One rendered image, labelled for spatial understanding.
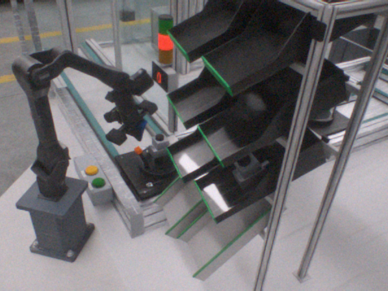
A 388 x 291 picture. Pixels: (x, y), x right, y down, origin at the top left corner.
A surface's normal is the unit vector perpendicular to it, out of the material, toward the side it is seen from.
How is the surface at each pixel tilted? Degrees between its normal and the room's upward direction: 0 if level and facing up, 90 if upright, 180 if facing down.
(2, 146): 0
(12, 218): 0
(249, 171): 89
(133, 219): 90
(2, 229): 0
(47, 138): 90
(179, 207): 45
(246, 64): 25
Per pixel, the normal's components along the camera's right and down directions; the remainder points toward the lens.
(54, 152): 0.65, -0.02
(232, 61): -0.36, -0.65
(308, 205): 0.04, -0.80
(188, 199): -0.63, -0.44
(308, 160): 0.33, 0.58
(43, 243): -0.26, 0.57
